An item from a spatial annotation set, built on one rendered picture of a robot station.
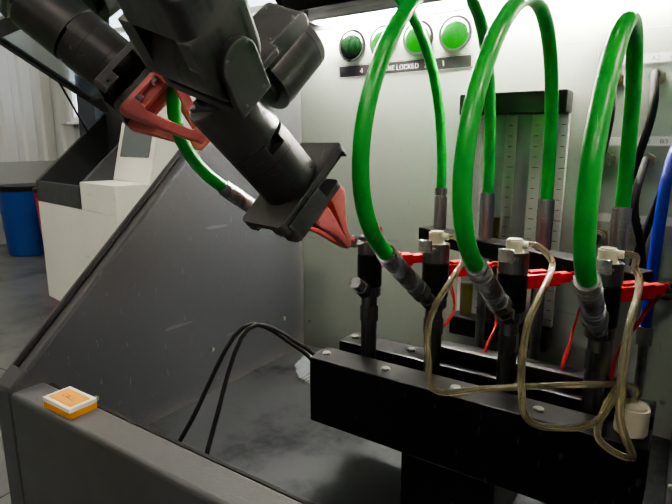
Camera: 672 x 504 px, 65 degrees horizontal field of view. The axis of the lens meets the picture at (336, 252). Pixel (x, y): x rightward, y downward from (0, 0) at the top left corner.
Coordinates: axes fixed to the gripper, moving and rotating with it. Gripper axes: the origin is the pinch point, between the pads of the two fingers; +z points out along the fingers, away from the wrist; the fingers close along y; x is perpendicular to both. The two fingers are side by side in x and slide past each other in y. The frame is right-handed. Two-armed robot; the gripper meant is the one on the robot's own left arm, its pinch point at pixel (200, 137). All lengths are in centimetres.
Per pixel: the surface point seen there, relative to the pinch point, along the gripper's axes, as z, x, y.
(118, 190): -56, 5, 272
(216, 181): 3.9, 2.2, 1.8
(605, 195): 43, -30, 4
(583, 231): 25.2, -6.1, -26.3
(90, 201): -70, 21, 302
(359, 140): 11.4, -4.5, -16.8
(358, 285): 22.5, 1.5, 0.4
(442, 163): 24.9, -21.2, 12.5
